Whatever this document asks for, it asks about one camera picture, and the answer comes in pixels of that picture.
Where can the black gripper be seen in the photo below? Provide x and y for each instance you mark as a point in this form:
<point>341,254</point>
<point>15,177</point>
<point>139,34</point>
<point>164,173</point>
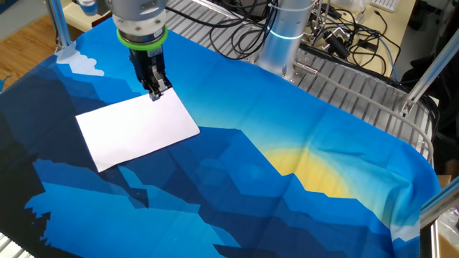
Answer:
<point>145,64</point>

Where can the white printed paper sheet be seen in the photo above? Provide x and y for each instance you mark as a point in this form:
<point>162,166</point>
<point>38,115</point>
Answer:
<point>136,129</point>

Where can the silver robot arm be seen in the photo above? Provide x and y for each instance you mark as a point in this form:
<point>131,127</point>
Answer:
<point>283,46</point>

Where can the blue landscape print tablecloth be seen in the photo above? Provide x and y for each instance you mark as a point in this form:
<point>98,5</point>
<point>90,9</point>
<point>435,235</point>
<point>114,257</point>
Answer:
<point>251,107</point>

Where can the beige side table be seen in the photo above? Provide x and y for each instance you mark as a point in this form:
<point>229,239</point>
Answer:
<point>77,19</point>

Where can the white keyboard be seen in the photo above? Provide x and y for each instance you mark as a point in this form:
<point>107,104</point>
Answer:
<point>385,4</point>

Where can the beige wooden desk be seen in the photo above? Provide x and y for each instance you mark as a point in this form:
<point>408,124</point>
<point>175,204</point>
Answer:
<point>401,21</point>

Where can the black office chair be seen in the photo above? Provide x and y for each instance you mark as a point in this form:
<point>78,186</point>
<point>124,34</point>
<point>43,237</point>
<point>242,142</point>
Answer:
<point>448,107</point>

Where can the clear plastic bag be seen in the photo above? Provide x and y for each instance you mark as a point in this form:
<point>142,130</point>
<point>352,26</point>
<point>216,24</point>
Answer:
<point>451,222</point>

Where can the brown cardboard box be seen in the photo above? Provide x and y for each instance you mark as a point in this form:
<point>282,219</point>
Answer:
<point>448,247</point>

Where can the aluminium frame post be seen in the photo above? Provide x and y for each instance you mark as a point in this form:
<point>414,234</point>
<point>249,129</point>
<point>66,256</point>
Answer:
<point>59,25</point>
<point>430,71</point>
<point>441,204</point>

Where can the black clamped camera device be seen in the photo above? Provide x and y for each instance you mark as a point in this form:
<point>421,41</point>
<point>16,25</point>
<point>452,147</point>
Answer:
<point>339,44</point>

